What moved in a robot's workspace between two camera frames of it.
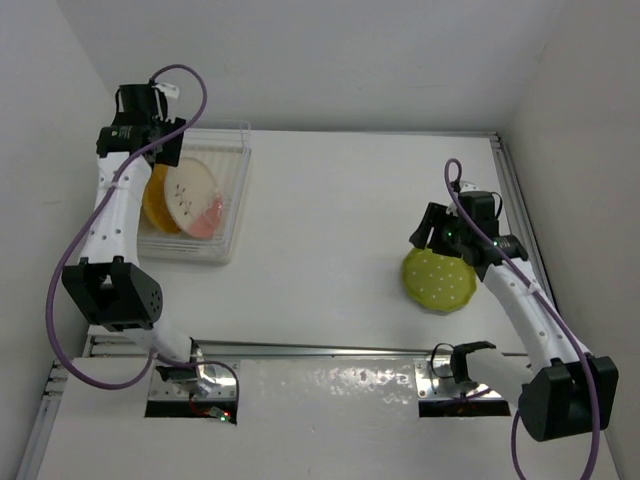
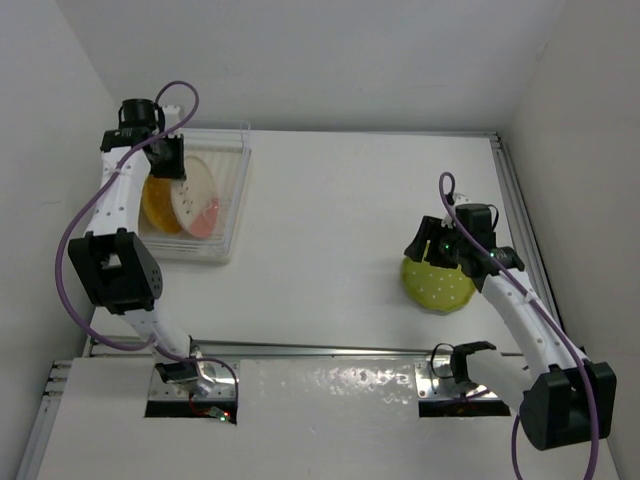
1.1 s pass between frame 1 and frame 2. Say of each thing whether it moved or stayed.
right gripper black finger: moved
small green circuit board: stayed
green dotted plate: stayed
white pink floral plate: stayed
